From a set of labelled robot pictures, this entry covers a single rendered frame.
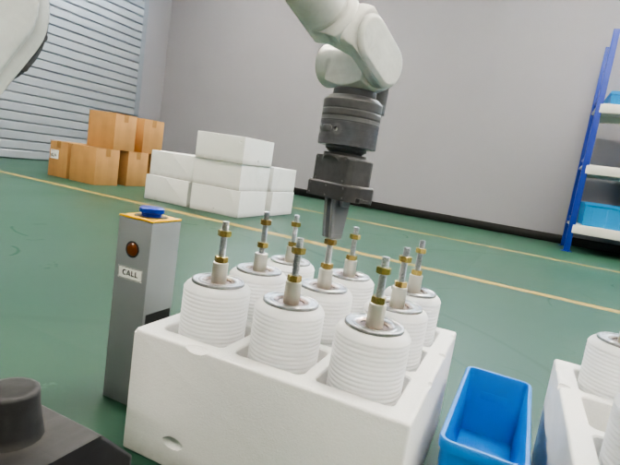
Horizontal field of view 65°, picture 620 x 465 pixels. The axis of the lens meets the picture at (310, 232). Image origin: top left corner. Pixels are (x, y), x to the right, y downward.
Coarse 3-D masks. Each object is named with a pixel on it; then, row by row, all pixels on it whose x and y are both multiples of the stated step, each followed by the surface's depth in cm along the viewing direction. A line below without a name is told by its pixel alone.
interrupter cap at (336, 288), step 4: (304, 280) 77; (308, 280) 78; (312, 280) 78; (316, 280) 78; (304, 284) 75; (308, 284) 75; (312, 284) 76; (332, 284) 78; (336, 284) 78; (340, 284) 78; (304, 288) 74; (308, 288) 73; (312, 288) 73; (316, 288) 74; (332, 288) 76; (336, 288) 76; (340, 288) 76; (344, 288) 76; (320, 292) 72; (324, 292) 72; (328, 292) 72; (332, 292) 73; (336, 292) 73; (340, 292) 73; (344, 292) 74
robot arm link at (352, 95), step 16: (320, 48) 73; (336, 48) 71; (320, 64) 72; (336, 64) 70; (352, 64) 68; (320, 80) 74; (336, 80) 70; (352, 80) 68; (336, 96) 69; (352, 96) 68; (368, 96) 69; (384, 96) 74; (336, 112) 69; (352, 112) 68; (368, 112) 69; (384, 112) 75
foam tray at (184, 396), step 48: (144, 336) 66; (144, 384) 67; (192, 384) 63; (240, 384) 60; (288, 384) 58; (432, 384) 64; (144, 432) 67; (192, 432) 64; (240, 432) 61; (288, 432) 58; (336, 432) 56; (384, 432) 53; (432, 432) 80
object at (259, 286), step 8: (232, 272) 79; (240, 272) 78; (248, 280) 76; (256, 280) 76; (264, 280) 76; (272, 280) 77; (280, 280) 78; (256, 288) 76; (264, 288) 77; (272, 288) 77; (280, 288) 79; (256, 296) 77; (248, 312) 77; (248, 320) 77
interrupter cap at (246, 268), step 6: (240, 264) 81; (246, 264) 83; (252, 264) 83; (240, 270) 78; (246, 270) 78; (252, 270) 80; (270, 270) 81; (276, 270) 81; (264, 276) 77; (270, 276) 78; (276, 276) 79
